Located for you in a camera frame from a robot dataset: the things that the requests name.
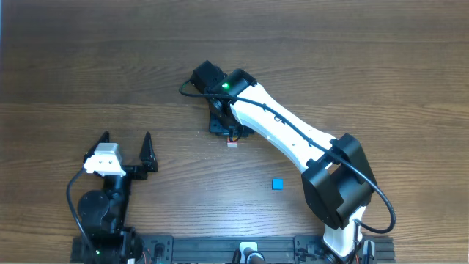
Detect mounting rail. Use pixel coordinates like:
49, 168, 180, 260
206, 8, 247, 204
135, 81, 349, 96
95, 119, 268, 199
71, 234, 396, 264

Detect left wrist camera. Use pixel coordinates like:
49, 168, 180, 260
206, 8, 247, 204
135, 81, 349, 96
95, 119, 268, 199
82, 142, 127, 177

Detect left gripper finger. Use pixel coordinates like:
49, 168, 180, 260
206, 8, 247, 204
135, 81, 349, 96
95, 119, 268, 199
83, 131, 111, 163
139, 131, 159, 173

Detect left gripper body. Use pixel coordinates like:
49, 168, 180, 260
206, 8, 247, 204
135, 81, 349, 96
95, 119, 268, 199
122, 164, 149, 180

